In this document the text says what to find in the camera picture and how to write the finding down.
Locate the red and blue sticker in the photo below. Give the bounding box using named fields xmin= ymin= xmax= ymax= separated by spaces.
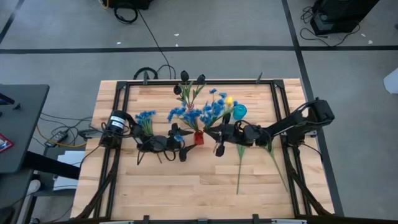
xmin=0 ymin=133 xmax=15 ymax=154

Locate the black power adapter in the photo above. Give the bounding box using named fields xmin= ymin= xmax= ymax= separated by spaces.
xmin=45 ymin=130 xmax=69 ymax=148

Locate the yellow cable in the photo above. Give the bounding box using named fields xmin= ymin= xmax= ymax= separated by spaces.
xmin=36 ymin=124 xmax=88 ymax=149

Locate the looped black cable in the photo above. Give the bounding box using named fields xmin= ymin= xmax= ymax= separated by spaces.
xmin=132 ymin=64 xmax=177 ymax=80

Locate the black equipment box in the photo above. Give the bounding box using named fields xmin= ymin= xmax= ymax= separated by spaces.
xmin=107 ymin=0 xmax=155 ymax=10

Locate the long black floor cable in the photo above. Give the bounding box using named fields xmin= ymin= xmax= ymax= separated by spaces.
xmin=136 ymin=9 xmax=172 ymax=78

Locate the coiled black cable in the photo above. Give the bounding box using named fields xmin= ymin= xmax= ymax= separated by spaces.
xmin=113 ymin=6 xmax=139 ymax=25

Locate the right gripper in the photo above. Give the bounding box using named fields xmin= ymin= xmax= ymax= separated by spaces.
xmin=204 ymin=124 xmax=250 ymax=158

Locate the teal glass vase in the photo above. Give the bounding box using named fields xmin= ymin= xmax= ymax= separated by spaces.
xmin=233 ymin=104 xmax=248 ymax=121

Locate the red glass vase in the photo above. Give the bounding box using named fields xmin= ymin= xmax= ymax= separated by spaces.
xmin=193 ymin=129 xmax=205 ymax=146

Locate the black equipment cart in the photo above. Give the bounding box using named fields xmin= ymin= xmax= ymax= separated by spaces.
xmin=310 ymin=0 xmax=381 ymax=35

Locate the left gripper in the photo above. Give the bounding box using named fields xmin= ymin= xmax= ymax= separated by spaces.
xmin=148 ymin=123 xmax=198 ymax=162

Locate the blue artificial flower bunch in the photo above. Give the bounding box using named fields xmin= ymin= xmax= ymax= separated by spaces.
xmin=135 ymin=110 xmax=157 ymax=138
xmin=200 ymin=88 xmax=239 ymax=130
xmin=167 ymin=106 xmax=203 ymax=143

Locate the dark grey desk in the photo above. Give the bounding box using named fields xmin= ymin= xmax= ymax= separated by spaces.
xmin=0 ymin=83 xmax=50 ymax=174

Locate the white object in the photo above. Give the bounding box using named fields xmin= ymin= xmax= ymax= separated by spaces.
xmin=383 ymin=67 xmax=398 ymax=95

